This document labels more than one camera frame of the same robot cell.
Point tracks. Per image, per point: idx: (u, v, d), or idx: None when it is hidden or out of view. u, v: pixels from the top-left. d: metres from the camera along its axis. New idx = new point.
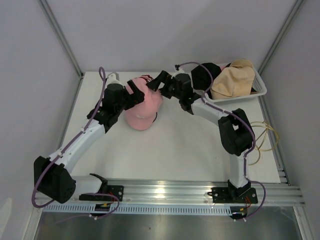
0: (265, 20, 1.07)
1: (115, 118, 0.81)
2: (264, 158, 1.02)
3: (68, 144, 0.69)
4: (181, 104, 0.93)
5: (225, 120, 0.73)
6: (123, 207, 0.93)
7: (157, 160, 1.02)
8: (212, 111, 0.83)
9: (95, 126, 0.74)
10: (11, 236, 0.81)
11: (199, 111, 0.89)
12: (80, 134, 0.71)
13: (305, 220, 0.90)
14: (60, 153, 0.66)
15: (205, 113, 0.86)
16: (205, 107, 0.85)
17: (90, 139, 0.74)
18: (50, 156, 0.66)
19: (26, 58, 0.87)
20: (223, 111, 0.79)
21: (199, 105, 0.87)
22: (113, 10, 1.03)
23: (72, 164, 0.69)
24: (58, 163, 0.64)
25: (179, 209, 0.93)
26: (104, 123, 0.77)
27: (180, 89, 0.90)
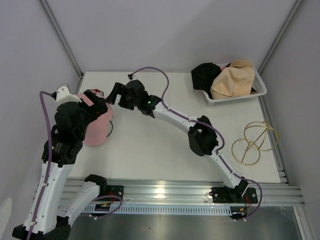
0: (265, 20, 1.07)
1: (78, 145, 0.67)
2: (263, 159, 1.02)
3: (36, 206, 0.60)
4: (141, 110, 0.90)
5: (193, 131, 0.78)
6: (123, 207, 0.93)
7: (156, 161, 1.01)
8: (175, 118, 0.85)
9: (56, 172, 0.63)
10: (11, 236, 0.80)
11: (162, 116, 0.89)
12: (44, 190, 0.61)
13: (304, 220, 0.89)
14: (33, 221, 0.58)
15: (168, 119, 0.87)
16: (169, 113, 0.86)
17: (58, 186, 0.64)
18: (24, 225, 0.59)
19: (25, 58, 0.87)
20: (190, 120, 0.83)
21: (163, 111, 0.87)
22: (113, 10, 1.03)
23: (52, 221, 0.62)
24: (35, 231, 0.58)
25: (179, 209, 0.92)
26: (67, 156, 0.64)
27: (134, 96, 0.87)
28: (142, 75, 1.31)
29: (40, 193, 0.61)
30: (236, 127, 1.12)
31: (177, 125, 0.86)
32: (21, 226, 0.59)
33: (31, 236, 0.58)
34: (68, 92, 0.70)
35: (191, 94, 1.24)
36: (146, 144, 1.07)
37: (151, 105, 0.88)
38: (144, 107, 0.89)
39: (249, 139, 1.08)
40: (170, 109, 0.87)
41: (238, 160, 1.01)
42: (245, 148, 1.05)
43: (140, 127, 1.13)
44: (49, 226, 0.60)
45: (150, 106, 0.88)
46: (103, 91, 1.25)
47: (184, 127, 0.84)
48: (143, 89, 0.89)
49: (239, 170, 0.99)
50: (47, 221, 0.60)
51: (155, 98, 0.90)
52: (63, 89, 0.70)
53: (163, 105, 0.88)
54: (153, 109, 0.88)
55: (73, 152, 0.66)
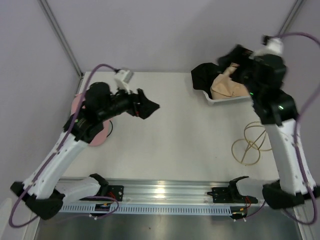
0: (265, 19, 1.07)
1: (97, 128, 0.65)
2: (263, 159, 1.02)
3: (40, 169, 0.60)
4: (258, 108, 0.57)
5: (299, 198, 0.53)
6: (123, 207, 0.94)
7: (157, 160, 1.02)
8: (294, 165, 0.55)
9: (70, 143, 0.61)
10: (10, 237, 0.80)
11: (278, 146, 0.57)
12: (54, 156, 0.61)
13: (304, 220, 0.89)
14: (32, 182, 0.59)
15: (284, 156, 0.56)
16: (291, 150, 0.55)
17: (67, 157, 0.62)
18: (24, 183, 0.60)
19: (25, 58, 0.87)
20: (306, 184, 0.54)
21: (284, 141, 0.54)
22: (113, 10, 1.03)
23: (50, 189, 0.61)
24: (30, 193, 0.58)
25: (179, 209, 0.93)
26: (84, 134, 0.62)
27: (261, 80, 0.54)
28: (142, 75, 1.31)
29: (48, 159, 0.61)
30: (237, 127, 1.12)
31: (282, 168, 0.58)
32: (22, 182, 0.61)
33: (26, 196, 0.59)
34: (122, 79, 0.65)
35: (191, 94, 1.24)
36: (146, 144, 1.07)
37: (279, 114, 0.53)
38: (266, 107, 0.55)
39: (249, 139, 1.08)
40: (298, 147, 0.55)
41: (238, 160, 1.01)
42: (245, 148, 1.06)
43: (141, 126, 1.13)
44: (44, 194, 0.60)
45: (275, 113, 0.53)
46: None
47: (288, 178, 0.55)
48: (284, 76, 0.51)
49: (239, 170, 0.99)
50: (44, 187, 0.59)
51: (290, 103, 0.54)
52: (125, 72, 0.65)
53: (293, 133, 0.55)
54: (277, 123, 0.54)
55: (92, 131, 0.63)
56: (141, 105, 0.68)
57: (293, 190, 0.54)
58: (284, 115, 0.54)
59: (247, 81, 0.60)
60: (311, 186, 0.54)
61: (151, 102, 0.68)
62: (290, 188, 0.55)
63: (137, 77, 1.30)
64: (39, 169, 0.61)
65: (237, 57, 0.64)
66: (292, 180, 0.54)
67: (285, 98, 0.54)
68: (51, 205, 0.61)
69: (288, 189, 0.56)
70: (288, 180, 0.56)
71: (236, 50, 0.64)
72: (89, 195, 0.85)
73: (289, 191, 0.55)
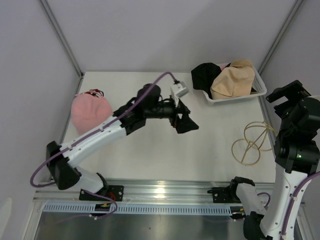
0: (265, 20, 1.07)
1: (141, 123, 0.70)
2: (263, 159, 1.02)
3: (81, 138, 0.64)
4: (278, 143, 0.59)
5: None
6: (123, 207, 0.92)
7: (157, 161, 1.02)
8: (280, 213, 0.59)
9: (115, 127, 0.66)
10: (10, 236, 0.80)
11: (278, 189, 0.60)
12: (97, 132, 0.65)
13: (305, 220, 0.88)
14: (70, 146, 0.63)
15: (277, 199, 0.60)
16: (284, 199, 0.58)
17: (107, 138, 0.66)
18: (62, 145, 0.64)
19: (25, 58, 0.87)
20: (280, 234, 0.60)
21: (284, 192, 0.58)
22: (113, 10, 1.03)
23: (80, 159, 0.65)
24: (64, 155, 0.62)
25: (179, 209, 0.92)
26: (128, 126, 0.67)
27: (294, 122, 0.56)
28: (142, 76, 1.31)
29: (91, 132, 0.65)
30: (237, 127, 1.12)
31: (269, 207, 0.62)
32: (60, 144, 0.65)
33: (59, 156, 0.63)
34: (175, 92, 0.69)
35: (191, 94, 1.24)
36: (147, 144, 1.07)
37: (293, 160, 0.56)
38: (285, 147, 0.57)
39: (249, 139, 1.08)
40: (294, 200, 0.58)
41: (238, 160, 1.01)
42: (245, 148, 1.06)
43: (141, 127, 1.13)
44: (75, 160, 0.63)
45: (290, 158, 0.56)
46: (103, 91, 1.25)
47: (271, 219, 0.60)
48: (316, 126, 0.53)
49: (239, 170, 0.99)
50: (78, 155, 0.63)
51: (312, 158, 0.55)
52: (181, 88, 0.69)
53: (297, 186, 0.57)
54: (287, 168, 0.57)
55: (135, 126, 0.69)
56: (186, 121, 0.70)
57: (267, 231, 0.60)
58: (298, 163, 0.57)
59: (285, 117, 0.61)
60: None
61: (191, 120, 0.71)
62: (265, 228, 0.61)
63: (137, 77, 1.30)
64: (79, 137, 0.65)
65: (289, 89, 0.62)
66: (271, 225, 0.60)
67: (310, 150, 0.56)
68: (68, 174, 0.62)
69: (262, 227, 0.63)
70: (268, 221, 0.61)
71: (293, 86, 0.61)
72: (89, 191, 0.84)
73: (263, 230, 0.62)
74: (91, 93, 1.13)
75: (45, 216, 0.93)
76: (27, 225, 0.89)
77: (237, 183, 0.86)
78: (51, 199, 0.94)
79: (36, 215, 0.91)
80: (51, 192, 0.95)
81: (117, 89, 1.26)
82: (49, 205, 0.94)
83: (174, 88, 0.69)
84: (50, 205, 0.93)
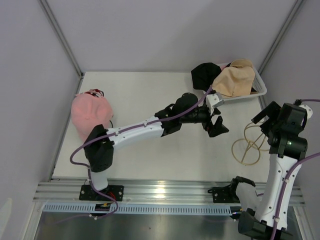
0: (265, 20, 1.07)
1: (177, 128, 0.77)
2: (262, 159, 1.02)
3: (126, 127, 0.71)
4: (270, 135, 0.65)
5: (261, 226, 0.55)
6: (123, 207, 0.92)
7: (157, 161, 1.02)
8: (274, 197, 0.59)
9: (157, 125, 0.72)
10: (11, 236, 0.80)
11: (271, 176, 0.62)
12: (141, 127, 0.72)
13: (305, 220, 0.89)
14: (116, 132, 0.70)
15: (270, 185, 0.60)
16: (277, 183, 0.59)
17: (146, 134, 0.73)
18: (109, 130, 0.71)
19: (25, 58, 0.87)
20: (275, 219, 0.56)
21: (277, 174, 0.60)
22: (113, 10, 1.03)
23: (120, 146, 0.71)
24: (110, 139, 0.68)
25: (179, 209, 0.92)
26: (164, 129, 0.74)
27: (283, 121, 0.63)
28: (143, 76, 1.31)
29: (137, 125, 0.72)
30: (237, 127, 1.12)
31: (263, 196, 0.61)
32: (106, 129, 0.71)
33: (105, 139, 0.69)
34: (211, 103, 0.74)
35: None
36: (147, 144, 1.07)
37: (285, 146, 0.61)
38: (277, 137, 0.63)
39: (249, 139, 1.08)
40: (286, 183, 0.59)
41: (238, 160, 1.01)
42: (245, 148, 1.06)
43: None
44: (116, 146, 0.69)
45: (281, 145, 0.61)
46: (103, 91, 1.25)
47: (265, 203, 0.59)
48: (299, 120, 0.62)
49: (239, 170, 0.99)
50: (120, 143, 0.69)
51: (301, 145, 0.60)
52: (217, 99, 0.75)
53: (288, 170, 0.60)
54: (280, 153, 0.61)
55: (171, 130, 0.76)
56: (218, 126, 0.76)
57: (262, 216, 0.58)
58: (289, 152, 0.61)
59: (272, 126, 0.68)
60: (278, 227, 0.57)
61: (224, 126, 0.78)
62: (259, 215, 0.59)
63: (137, 77, 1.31)
64: (125, 126, 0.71)
65: (269, 108, 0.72)
66: (265, 209, 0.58)
67: (299, 140, 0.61)
68: (104, 160, 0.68)
69: (257, 216, 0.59)
70: (263, 207, 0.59)
71: (271, 105, 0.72)
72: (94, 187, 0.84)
73: (257, 217, 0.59)
74: (91, 93, 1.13)
75: (45, 216, 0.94)
76: (27, 224, 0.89)
77: (238, 182, 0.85)
78: (51, 199, 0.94)
79: (36, 214, 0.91)
80: (51, 192, 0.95)
81: (117, 89, 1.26)
82: (49, 205, 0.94)
83: (211, 98, 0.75)
84: (50, 205, 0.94)
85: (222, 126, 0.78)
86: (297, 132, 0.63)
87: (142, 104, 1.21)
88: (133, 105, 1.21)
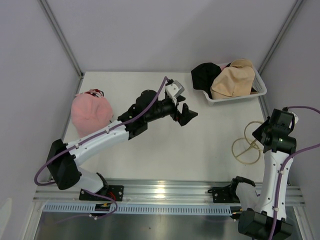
0: (265, 20, 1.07)
1: (143, 128, 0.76)
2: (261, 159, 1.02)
3: (87, 138, 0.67)
4: (263, 136, 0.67)
5: (261, 217, 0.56)
6: (123, 207, 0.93)
7: (157, 161, 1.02)
8: (271, 189, 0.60)
9: (120, 130, 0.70)
10: (11, 236, 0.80)
11: (266, 170, 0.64)
12: (103, 134, 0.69)
13: (305, 220, 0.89)
14: (77, 145, 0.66)
15: (267, 178, 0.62)
16: (273, 176, 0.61)
17: (112, 140, 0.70)
18: (68, 143, 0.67)
19: (25, 58, 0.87)
20: (275, 209, 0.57)
21: (272, 165, 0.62)
22: (113, 10, 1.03)
23: (85, 158, 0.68)
24: (71, 152, 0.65)
25: (179, 209, 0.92)
26: (130, 131, 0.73)
27: (274, 123, 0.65)
28: (143, 76, 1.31)
29: (98, 132, 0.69)
30: (237, 127, 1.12)
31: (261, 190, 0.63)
32: (66, 143, 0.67)
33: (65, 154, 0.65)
34: (172, 93, 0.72)
35: (190, 94, 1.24)
36: (146, 144, 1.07)
37: (277, 143, 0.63)
38: (269, 136, 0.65)
39: (246, 137, 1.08)
40: (282, 174, 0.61)
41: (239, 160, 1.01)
42: (244, 148, 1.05)
43: None
44: (79, 160, 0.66)
45: (274, 143, 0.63)
46: (103, 91, 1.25)
47: (264, 196, 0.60)
48: (287, 122, 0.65)
49: (240, 170, 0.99)
50: (83, 155, 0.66)
51: (291, 143, 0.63)
52: (176, 88, 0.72)
53: (282, 162, 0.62)
54: (273, 150, 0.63)
55: (138, 131, 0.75)
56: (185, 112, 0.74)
57: (261, 208, 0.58)
58: (282, 148, 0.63)
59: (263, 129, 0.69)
60: (279, 217, 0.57)
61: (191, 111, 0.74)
62: (259, 207, 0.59)
63: (137, 77, 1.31)
64: (86, 137, 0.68)
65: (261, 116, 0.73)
66: (264, 201, 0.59)
67: (289, 139, 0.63)
68: (68, 176, 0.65)
69: (257, 209, 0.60)
70: (263, 201, 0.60)
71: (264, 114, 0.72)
72: (88, 190, 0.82)
73: (258, 210, 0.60)
74: (91, 93, 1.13)
75: (45, 216, 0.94)
76: (27, 225, 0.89)
77: (238, 182, 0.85)
78: (51, 199, 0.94)
79: (36, 214, 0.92)
80: (51, 192, 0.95)
81: (118, 89, 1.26)
82: (49, 205, 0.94)
83: (170, 89, 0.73)
84: (50, 205, 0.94)
85: (190, 111, 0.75)
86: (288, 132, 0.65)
87: None
88: None
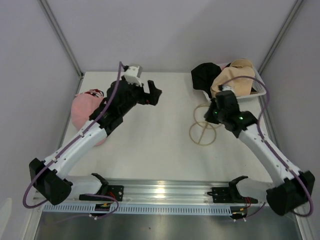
0: (265, 21, 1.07)
1: (119, 120, 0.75)
2: (220, 133, 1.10)
3: (64, 148, 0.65)
4: (226, 124, 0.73)
5: (287, 185, 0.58)
6: (123, 207, 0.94)
7: (157, 160, 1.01)
8: (271, 157, 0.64)
9: (95, 129, 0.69)
10: (10, 236, 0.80)
11: (253, 146, 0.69)
12: (79, 139, 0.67)
13: (305, 220, 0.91)
14: (54, 159, 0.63)
15: (260, 152, 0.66)
16: (262, 146, 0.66)
17: (89, 143, 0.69)
18: (45, 160, 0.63)
19: (25, 58, 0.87)
20: (289, 170, 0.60)
21: (256, 139, 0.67)
22: (113, 10, 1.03)
23: (67, 169, 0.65)
24: (51, 168, 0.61)
25: (179, 209, 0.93)
26: (106, 126, 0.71)
27: (226, 108, 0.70)
28: (143, 76, 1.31)
29: (74, 139, 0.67)
30: None
31: (266, 164, 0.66)
32: (43, 160, 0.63)
33: (45, 172, 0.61)
34: (134, 74, 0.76)
35: (190, 94, 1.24)
36: (145, 144, 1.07)
37: (241, 123, 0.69)
38: (233, 122, 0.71)
39: (198, 121, 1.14)
40: (267, 140, 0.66)
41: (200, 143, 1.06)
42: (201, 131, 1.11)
43: (140, 126, 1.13)
44: (61, 173, 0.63)
45: (239, 124, 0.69)
46: (103, 91, 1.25)
47: (274, 167, 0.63)
48: (234, 100, 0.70)
49: (240, 170, 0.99)
50: (64, 167, 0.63)
51: (249, 116, 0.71)
52: (135, 69, 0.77)
53: (259, 132, 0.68)
54: (243, 130, 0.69)
55: (114, 124, 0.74)
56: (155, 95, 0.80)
57: (280, 178, 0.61)
58: (248, 124, 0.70)
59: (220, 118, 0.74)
60: (296, 172, 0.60)
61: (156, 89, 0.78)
62: (277, 179, 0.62)
63: None
64: (62, 148, 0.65)
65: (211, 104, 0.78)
66: (276, 170, 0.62)
67: (244, 114, 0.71)
68: (58, 189, 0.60)
69: (278, 181, 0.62)
70: (276, 171, 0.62)
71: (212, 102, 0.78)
72: (89, 193, 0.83)
73: (278, 182, 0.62)
74: (91, 93, 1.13)
75: (44, 216, 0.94)
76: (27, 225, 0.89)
77: (234, 187, 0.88)
78: None
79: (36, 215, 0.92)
80: None
81: None
82: (48, 205, 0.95)
83: (130, 72, 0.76)
84: (50, 205, 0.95)
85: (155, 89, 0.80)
86: (238, 108, 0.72)
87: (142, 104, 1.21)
88: None
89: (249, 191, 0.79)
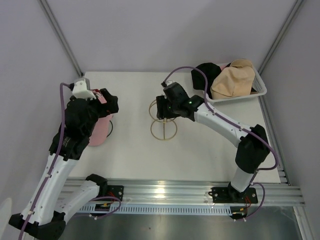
0: (265, 21, 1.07)
1: (84, 141, 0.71)
2: (180, 123, 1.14)
3: (36, 196, 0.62)
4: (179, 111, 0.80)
5: (245, 142, 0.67)
6: (124, 207, 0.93)
7: (156, 161, 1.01)
8: (224, 124, 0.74)
9: (60, 164, 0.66)
10: (10, 237, 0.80)
11: (207, 121, 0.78)
12: (47, 181, 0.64)
13: (305, 220, 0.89)
14: (31, 211, 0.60)
15: (215, 124, 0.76)
16: (214, 118, 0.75)
17: (60, 179, 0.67)
18: (22, 214, 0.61)
19: (24, 58, 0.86)
20: (242, 129, 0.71)
21: (207, 115, 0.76)
22: (113, 9, 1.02)
23: (49, 214, 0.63)
24: (31, 221, 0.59)
25: (179, 209, 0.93)
26: (72, 151, 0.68)
27: (176, 97, 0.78)
28: (143, 76, 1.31)
29: (42, 183, 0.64)
30: None
31: (223, 132, 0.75)
32: (20, 213, 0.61)
33: (26, 227, 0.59)
34: (84, 89, 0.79)
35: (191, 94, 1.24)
36: (145, 144, 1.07)
37: (193, 105, 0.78)
38: (185, 108, 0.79)
39: (156, 118, 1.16)
40: (216, 112, 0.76)
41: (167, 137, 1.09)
42: (163, 127, 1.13)
43: (140, 126, 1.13)
44: (45, 220, 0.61)
45: (193, 108, 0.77)
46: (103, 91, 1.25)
47: (231, 133, 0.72)
48: (180, 88, 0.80)
49: None
50: (44, 214, 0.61)
51: (197, 98, 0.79)
52: (82, 82, 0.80)
53: (208, 108, 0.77)
54: (195, 111, 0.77)
55: (79, 147, 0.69)
56: (111, 103, 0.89)
57: (237, 138, 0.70)
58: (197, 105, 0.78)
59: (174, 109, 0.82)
60: (248, 128, 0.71)
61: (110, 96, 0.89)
62: (235, 139, 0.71)
63: (137, 77, 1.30)
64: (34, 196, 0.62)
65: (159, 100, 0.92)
66: (232, 133, 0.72)
67: (193, 99, 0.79)
68: (50, 230, 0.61)
69: (237, 142, 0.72)
70: (233, 135, 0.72)
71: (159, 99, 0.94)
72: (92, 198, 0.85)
73: (237, 142, 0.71)
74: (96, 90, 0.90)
75: None
76: None
77: (230, 189, 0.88)
78: None
79: None
80: None
81: (118, 89, 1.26)
82: None
83: (77, 86, 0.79)
84: None
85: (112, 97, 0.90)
86: (186, 95, 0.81)
87: (142, 104, 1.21)
88: (132, 105, 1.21)
89: (246, 182, 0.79)
